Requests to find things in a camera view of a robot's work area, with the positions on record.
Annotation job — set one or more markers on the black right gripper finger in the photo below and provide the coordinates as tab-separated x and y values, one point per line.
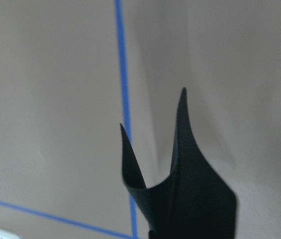
151	234

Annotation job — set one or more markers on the black mouse pad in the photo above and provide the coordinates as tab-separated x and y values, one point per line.
193	202

